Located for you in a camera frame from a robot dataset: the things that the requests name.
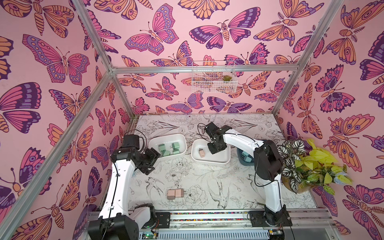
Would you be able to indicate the dark teal storage box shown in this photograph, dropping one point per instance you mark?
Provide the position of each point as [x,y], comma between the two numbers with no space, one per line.
[239,152]

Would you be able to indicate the aluminium frame post left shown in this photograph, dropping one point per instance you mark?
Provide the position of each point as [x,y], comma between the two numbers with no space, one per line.
[88,24]

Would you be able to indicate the blue plug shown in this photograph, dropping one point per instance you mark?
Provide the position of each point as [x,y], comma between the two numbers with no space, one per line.
[247,159]

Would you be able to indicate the white storage box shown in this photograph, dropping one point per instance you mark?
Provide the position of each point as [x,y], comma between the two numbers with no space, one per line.
[218,159]
[168,140]

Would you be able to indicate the potted green plant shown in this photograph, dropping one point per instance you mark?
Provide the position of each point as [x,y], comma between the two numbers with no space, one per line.
[306,166]

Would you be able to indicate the small green succulent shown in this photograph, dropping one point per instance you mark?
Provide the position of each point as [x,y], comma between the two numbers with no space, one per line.
[227,78]

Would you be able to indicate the pink plug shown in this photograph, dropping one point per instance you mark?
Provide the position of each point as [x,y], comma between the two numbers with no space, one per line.
[179,193]
[202,153]
[171,194]

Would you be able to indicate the white storage box front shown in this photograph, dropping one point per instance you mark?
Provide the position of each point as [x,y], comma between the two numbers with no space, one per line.
[168,140]

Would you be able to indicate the aluminium frame top bar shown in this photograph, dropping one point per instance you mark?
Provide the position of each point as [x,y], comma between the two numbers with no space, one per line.
[224,68]

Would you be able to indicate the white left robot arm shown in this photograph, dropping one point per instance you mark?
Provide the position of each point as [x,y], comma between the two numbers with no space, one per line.
[120,192]

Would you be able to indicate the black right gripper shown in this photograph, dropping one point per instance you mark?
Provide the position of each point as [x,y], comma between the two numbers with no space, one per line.
[216,144]

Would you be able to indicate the aluminium frame left beam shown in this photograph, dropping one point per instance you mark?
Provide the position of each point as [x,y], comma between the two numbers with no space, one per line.
[31,192]

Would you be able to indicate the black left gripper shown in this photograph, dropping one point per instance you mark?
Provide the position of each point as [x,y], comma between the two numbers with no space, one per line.
[153,154]

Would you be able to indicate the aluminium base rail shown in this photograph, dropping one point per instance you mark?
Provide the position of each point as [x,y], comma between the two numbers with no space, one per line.
[252,224]

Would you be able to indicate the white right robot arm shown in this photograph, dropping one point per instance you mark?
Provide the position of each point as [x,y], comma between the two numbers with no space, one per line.
[268,164]

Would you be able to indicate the white wire wall basket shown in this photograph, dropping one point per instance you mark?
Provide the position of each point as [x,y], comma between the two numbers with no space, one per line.
[211,82]

